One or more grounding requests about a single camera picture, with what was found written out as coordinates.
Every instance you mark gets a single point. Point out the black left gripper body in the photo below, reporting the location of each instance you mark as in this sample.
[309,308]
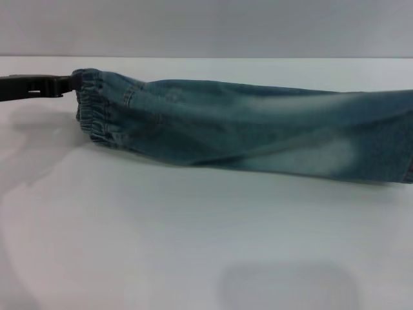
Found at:
[14,85]

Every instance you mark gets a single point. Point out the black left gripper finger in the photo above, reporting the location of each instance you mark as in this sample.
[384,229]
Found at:
[55,85]

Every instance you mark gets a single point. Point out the blue denim shorts with cartoon print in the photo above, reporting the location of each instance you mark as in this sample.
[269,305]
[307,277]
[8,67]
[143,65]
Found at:
[245,129]

